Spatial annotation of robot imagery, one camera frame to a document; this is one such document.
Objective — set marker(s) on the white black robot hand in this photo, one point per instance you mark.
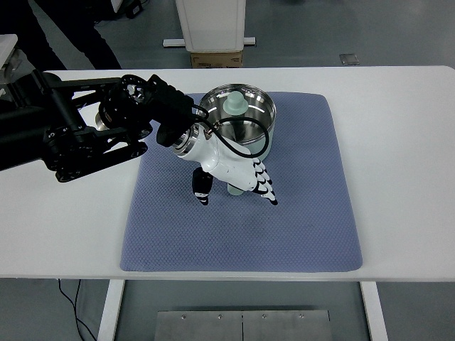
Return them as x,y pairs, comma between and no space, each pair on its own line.
218,161

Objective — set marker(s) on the white left table leg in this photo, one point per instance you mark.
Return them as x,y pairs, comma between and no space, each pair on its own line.
111,310

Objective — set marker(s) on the blue quilted mat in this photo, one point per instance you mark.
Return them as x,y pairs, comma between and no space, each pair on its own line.
310,229

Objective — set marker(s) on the white table leg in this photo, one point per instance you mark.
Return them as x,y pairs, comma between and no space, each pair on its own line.
373,311
111,310

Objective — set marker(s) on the white pedestal cabinet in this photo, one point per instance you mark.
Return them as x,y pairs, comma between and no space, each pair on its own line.
211,26

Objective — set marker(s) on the white right table leg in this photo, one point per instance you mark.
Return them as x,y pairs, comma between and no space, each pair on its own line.
373,311

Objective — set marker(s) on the white furniture at left edge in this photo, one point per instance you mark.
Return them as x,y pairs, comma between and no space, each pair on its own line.
10,60

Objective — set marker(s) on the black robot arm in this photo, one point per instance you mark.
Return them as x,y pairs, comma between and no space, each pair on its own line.
79,127

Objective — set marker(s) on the person in dark trousers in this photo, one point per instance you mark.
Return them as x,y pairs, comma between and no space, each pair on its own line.
18,18

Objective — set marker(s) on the grey floor outlet plate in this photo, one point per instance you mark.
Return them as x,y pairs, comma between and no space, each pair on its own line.
349,59

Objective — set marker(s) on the cardboard box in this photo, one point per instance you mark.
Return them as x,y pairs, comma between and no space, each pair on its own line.
232,59

